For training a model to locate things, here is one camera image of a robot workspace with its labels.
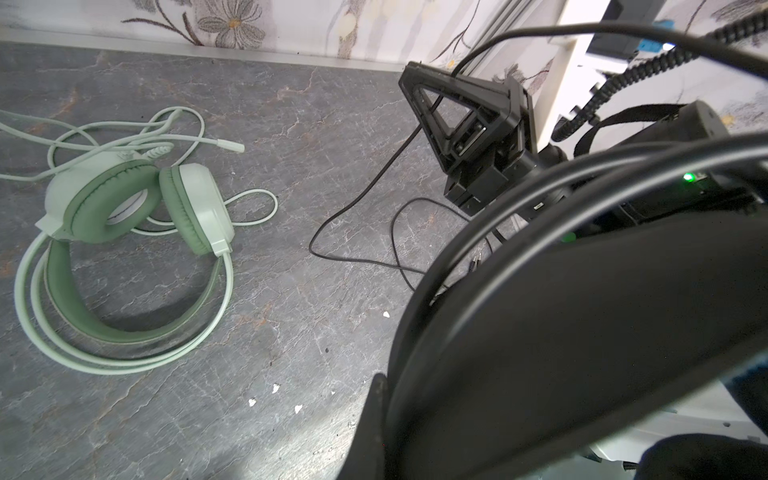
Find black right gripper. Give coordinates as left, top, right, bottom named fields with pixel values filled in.
left=399, top=62, right=568, bottom=216

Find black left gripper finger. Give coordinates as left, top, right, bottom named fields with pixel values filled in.
left=337, top=373, right=390, bottom=480

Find black wired headphones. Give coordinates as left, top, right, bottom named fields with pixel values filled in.
left=308, top=20, right=768, bottom=480

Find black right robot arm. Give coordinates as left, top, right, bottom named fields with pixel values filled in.
left=399, top=11, right=767, bottom=233

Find mint green wired headphones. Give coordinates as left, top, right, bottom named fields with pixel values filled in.
left=0, top=106, right=280, bottom=377

